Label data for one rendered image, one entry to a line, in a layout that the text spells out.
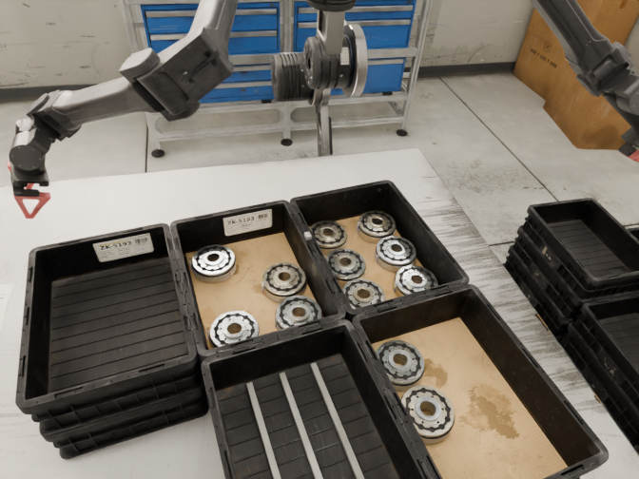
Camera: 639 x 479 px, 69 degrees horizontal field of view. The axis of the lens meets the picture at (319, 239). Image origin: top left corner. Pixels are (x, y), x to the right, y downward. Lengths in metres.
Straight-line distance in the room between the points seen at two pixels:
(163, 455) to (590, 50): 1.13
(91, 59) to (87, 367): 3.01
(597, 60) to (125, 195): 1.35
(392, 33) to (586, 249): 1.72
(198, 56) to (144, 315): 0.60
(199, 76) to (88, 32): 3.03
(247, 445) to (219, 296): 0.36
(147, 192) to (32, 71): 2.42
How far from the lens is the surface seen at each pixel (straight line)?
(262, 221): 1.21
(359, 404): 0.97
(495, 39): 4.51
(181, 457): 1.08
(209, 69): 0.77
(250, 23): 2.83
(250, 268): 1.16
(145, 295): 1.15
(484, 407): 1.02
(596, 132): 3.76
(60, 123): 1.09
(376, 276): 1.16
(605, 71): 1.08
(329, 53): 1.36
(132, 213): 1.59
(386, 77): 3.16
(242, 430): 0.94
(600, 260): 2.03
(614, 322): 1.99
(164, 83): 0.77
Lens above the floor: 1.68
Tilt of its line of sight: 43 degrees down
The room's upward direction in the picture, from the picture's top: 4 degrees clockwise
